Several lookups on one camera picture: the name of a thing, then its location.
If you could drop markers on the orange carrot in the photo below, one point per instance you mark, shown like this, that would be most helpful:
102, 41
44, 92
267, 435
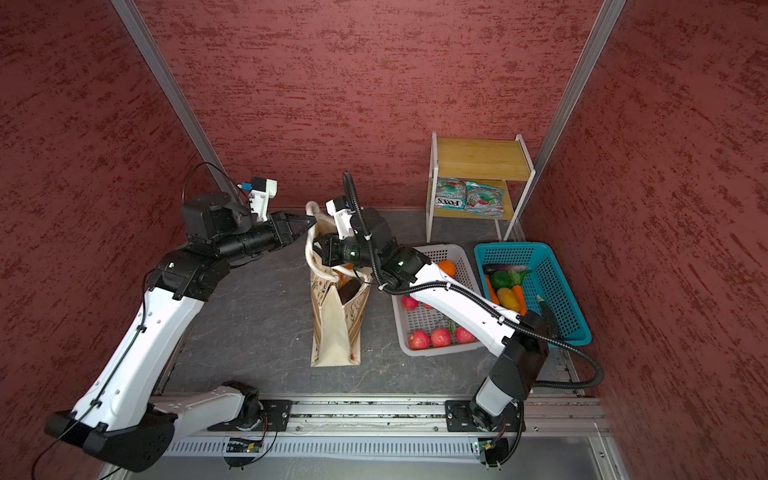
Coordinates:
520, 297

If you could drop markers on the yellow bell pepper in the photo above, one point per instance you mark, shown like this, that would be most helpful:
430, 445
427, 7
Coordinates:
508, 299

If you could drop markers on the red apple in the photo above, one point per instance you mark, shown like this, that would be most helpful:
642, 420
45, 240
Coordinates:
409, 303
419, 340
441, 338
463, 336

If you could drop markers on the red-green Fox's candy bag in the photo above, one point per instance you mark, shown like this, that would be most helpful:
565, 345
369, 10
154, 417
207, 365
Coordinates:
484, 200

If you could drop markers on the white plastic basket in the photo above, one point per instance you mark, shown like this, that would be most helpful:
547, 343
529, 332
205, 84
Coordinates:
426, 320

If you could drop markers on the purple eggplant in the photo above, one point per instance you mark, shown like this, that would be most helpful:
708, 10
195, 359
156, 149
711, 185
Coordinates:
349, 290

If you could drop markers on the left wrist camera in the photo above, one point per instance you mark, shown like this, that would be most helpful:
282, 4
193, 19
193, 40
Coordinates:
259, 192

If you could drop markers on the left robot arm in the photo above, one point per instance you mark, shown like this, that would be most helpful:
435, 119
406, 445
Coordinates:
117, 420

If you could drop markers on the white wooden two-tier shelf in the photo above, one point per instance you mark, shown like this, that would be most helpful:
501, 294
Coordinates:
503, 164

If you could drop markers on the green bell pepper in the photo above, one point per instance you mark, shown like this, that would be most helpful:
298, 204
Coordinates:
501, 280

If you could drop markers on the red apple front right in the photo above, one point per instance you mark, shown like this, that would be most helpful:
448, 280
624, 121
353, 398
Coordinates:
463, 336

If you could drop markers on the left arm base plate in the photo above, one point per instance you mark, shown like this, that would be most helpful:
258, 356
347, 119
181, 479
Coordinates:
267, 415

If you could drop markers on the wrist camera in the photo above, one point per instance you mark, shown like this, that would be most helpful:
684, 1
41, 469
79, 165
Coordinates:
339, 210
259, 192

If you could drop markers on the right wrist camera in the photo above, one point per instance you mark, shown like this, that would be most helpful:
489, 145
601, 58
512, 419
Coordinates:
339, 210

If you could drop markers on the teal plastic basket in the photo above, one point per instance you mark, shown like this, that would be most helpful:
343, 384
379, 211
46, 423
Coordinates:
546, 280

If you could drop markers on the red apple front middle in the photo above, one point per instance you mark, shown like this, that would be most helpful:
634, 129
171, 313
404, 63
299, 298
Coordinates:
441, 338

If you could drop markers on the cream canvas tote bag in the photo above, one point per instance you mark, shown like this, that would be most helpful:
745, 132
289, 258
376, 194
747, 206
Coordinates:
336, 327

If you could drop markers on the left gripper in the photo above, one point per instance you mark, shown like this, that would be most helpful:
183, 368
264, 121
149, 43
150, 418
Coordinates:
284, 232

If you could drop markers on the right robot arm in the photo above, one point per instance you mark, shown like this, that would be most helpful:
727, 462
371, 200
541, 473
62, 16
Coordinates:
518, 341

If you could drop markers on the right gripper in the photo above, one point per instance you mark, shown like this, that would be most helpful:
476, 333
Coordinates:
331, 254

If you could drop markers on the orange fruit back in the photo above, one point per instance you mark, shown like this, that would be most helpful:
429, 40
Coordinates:
448, 267

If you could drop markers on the aluminium mounting rail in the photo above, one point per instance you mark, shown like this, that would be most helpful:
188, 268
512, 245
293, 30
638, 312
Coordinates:
424, 416

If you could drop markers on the red apple front left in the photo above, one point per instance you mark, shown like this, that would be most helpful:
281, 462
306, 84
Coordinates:
419, 340

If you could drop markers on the red apple middle left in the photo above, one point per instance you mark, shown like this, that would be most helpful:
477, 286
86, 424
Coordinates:
409, 303

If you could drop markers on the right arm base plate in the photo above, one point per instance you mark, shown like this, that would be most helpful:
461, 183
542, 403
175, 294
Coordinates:
466, 416

